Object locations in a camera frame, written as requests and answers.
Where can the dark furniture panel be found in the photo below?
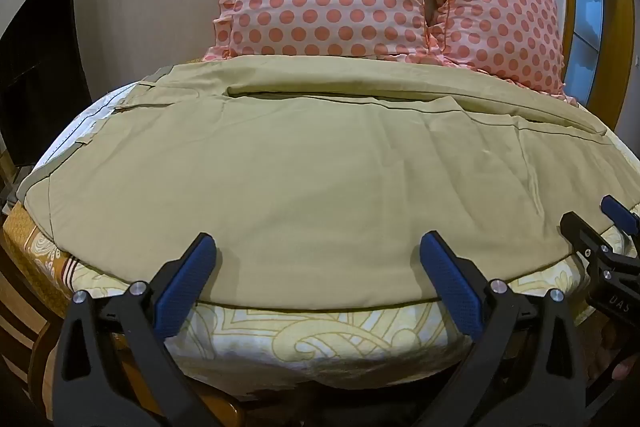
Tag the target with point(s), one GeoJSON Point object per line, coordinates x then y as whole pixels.
{"type": "Point", "coordinates": [40, 72]}

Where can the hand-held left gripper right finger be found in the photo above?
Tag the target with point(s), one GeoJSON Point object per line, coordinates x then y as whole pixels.
{"type": "Point", "coordinates": [450, 287]}

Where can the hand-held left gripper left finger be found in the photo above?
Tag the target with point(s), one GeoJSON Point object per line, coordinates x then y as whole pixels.
{"type": "Point", "coordinates": [182, 287]}

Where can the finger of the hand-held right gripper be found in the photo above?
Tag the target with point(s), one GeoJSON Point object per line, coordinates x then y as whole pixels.
{"type": "Point", "coordinates": [582, 229]}
{"type": "Point", "coordinates": [619, 210]}

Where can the yellow patterned bedsheet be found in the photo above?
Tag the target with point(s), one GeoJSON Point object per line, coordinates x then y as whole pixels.
{"type": "Point", "coordinates": [280, 332]}

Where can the wooden bed frame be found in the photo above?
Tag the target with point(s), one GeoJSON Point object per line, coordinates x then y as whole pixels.
{"type": "Point", "coordinates": [20, 307]}

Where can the khaki pants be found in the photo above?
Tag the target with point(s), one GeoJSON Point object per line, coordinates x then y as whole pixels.
{"type": "Point", "coordinates": [310, 187]}

